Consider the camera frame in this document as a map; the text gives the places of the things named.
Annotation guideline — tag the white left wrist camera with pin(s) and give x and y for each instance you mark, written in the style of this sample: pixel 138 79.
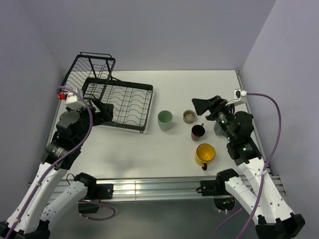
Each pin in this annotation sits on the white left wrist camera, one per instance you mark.
pixel 71 101

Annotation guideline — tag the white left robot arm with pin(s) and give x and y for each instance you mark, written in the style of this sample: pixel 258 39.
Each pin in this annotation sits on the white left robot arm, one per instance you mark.
pixel 36 217

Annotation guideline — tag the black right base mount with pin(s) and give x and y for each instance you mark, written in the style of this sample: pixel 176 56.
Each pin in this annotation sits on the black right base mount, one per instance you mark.
pixel 209 188

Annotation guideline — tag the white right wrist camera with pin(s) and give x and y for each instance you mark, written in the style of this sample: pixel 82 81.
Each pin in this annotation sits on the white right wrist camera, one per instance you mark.
pixel 240 97

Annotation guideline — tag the speckled beige cup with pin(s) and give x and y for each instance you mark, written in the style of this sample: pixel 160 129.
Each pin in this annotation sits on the speckled beige cup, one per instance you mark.
pixel 189 116

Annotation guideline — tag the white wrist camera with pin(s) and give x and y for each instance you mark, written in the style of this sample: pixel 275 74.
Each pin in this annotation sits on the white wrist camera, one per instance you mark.
pixel 71 101
pixel 240 97

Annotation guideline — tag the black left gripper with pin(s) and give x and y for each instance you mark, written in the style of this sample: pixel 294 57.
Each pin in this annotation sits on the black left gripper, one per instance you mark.
pixel 105 109

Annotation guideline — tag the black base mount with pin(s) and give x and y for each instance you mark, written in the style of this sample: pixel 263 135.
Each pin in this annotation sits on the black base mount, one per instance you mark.
pixel 209 188
pixel 100 192

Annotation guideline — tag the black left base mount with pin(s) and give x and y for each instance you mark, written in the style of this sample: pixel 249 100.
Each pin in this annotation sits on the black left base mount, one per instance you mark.
pixel 100 192

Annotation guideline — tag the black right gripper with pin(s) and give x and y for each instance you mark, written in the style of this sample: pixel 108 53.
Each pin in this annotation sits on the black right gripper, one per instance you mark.
pixel 215 103

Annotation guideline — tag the pale green cup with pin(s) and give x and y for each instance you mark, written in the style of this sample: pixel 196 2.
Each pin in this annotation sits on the pale green cup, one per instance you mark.
pixel 165 120

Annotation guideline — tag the aluminium mounting rail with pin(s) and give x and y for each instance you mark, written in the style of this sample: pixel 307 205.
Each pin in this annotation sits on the aluminium mounting rail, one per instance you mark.
pixel 153 189

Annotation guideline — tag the yellow mug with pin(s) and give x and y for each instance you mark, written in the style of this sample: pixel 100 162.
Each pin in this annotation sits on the yellow mug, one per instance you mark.
pixel 204 154

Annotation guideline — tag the dark maroon mug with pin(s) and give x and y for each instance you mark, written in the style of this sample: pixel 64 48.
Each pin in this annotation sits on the dark maroon mug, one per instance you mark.
pixel 197 132

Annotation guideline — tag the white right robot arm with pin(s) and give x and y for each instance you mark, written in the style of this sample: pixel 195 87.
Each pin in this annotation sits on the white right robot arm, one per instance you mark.
pixel 272 216

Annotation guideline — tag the black box under rail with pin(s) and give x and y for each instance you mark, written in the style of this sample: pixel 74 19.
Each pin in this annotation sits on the black box under rail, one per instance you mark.
pixel 85 208

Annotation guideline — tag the black wire dish rack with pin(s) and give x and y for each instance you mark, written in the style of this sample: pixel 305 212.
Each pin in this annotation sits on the black wire dish rack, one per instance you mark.
pixel 93 74

